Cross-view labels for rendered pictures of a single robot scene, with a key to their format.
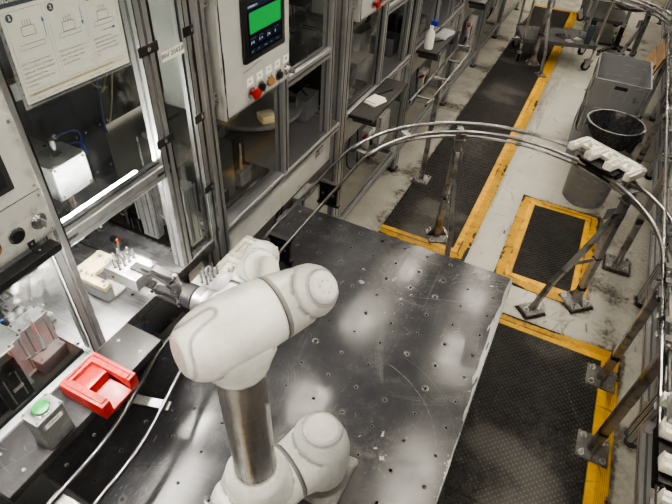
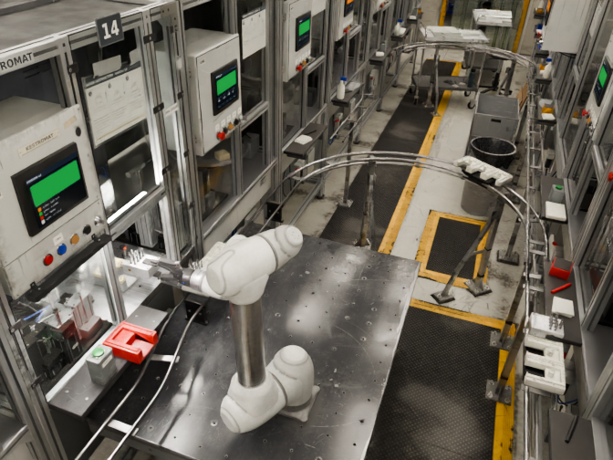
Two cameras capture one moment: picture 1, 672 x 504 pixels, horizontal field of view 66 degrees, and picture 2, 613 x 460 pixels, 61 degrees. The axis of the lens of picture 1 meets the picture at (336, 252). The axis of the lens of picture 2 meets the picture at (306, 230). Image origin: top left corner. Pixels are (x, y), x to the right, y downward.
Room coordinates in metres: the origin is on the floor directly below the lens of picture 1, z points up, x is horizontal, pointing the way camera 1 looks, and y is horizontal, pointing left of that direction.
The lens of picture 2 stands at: (-0.65, 0.10, 2.44)
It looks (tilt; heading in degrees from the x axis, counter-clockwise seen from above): 34 degrees down; 355
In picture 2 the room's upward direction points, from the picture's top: 3 degrees clockwise
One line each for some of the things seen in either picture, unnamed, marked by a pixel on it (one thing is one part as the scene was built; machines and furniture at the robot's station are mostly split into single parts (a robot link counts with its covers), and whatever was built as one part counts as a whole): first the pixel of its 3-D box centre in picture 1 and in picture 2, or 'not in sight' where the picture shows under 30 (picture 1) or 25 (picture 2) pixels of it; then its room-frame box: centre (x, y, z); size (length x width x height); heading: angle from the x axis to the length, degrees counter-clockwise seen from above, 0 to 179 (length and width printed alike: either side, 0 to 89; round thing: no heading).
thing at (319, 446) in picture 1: (318, 449); (291, 373); (0.70, 0.01, 0.85); 0.18 x 0.16 x 0.22; 130
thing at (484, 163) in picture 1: (513, 83); (414, 122); (5.23, -1.71, 0.01); 5.85 x 0.59 x 0.01; 156
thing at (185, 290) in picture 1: (184, 292); (183, 276); (1.07, 0.45, 1.04); 0.09 x 0.07 x 0.08; 67
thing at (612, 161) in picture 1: (604, 162); (482, 173); (2.34, -1.33, 0.84); 0.37 x 0.14 x 0.10; 34
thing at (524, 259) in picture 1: (550, 245); (454, 246); (2.66, -1.41, 0.01); 1.00 x 0.55 x 0.01; 156
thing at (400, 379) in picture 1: (321, 360); (284, 328); (1.13, 0.02, 0.66); 1.50 x 1.06 x 0.04; 156
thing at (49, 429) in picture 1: (46, 419); (99, 363); (0.66, 0.70, 0.97); 0.08 x 0.08 x 0.12; 66
